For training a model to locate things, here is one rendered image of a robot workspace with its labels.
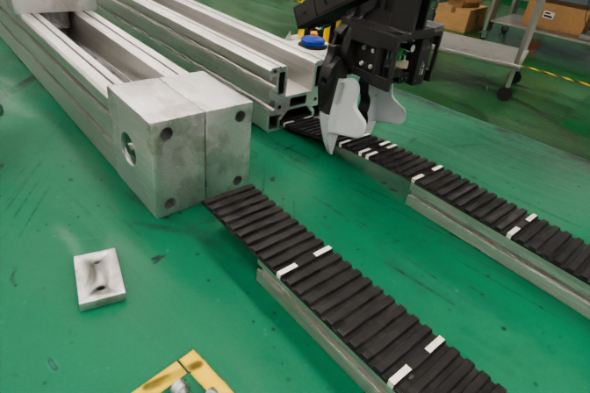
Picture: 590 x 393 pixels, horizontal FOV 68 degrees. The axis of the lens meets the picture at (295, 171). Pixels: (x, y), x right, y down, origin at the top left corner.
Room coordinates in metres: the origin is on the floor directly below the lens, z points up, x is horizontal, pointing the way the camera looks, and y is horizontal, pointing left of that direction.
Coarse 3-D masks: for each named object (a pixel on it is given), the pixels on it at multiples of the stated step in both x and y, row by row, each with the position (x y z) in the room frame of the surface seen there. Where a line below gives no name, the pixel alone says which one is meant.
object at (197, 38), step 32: (96, 0) 0.92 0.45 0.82; (128, 0) 0.80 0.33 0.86; (160, 0) 0.87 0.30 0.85; (192, 0) 0.83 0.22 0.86; (128, 32) 0.81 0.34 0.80; (160, 32) 0.71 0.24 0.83; (192, 32) 0.63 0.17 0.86; (224, 32) 0.71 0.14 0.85; (256, 32) 0.66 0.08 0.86; (192, 64) 0.64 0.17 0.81; (224, 64) 0.57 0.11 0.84; (256, 64) 0.52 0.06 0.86; (288, 64) 0.59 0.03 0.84; (320, 64) 0.56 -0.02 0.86; (256, 96) 0.52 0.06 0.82; (288, 96) 0.52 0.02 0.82
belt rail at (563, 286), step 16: (416, 192) 0.37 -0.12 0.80; (416, 208) 0.37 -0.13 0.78; (432, 208) 0.36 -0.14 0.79; (448, 208) 0.35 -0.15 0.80; (448, 224) 0.34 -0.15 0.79; (464, 224) 0.34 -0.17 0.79; (480, 224) 0.32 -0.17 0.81; (464, 240) 0.33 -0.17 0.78; (480, 240) 0.32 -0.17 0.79; (496, 240) 0.31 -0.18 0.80; (496, 256) 0.31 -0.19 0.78; (512, 256) 0.30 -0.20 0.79; (528, 256) 0.29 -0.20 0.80; (528, 272) 0.29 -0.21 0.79; (544, 272) 0.28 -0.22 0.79; (560, 272) 0.27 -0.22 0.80; (544, 288) 0.27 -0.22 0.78; (560, 288) 0.27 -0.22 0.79; (576, 288) 0.26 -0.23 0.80; (576, 304) 0.26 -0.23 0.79
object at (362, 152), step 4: (376, 140) 0.46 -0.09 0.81; (380, 140) 0.46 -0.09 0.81; (384, 140) 0.46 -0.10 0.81; (364, 144) 0.45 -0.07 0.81; (368, 144) 0.45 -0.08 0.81; (372, 144) 0.45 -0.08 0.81; (376, 144) 0.45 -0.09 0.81; (380, 144) 0.45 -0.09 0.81; (384, 144) 0.45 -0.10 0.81; (388, 144) 0.45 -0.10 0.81; (352, 148) 0.43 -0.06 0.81; (356, 148) 0.43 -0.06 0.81; (360, 148) 0.43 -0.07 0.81; (364, 148) 0.44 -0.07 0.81; (368, 148) 0.43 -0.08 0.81; (372, 148) 0.43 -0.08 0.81; (376, 148) 0.44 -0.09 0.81; (380, 148) 0.44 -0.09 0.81; (352, 152) 0.43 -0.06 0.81; (356, 152) 0.43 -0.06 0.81; (360, 152) 0.42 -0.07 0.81; (364, 152) 0.42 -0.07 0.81; (368, 152) 0.43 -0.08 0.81
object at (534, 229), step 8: (528, 216) 0.34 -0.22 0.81; (536, 216) 0.33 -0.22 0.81; (520, 224) 0.32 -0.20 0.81; (528, 224) 0.32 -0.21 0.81; (536, 224) 0.32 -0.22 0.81; (544, 224) 0.32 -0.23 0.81; (504, 232) 0.31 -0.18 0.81; (512, 232) 0.30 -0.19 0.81; (520, 232) 0.31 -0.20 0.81; (528, 232) 0.31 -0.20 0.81; (536, 232) 0.31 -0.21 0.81; (512, 240) 0.30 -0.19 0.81; (520, 240) 0.29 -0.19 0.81; (528, 240) 0.30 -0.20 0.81
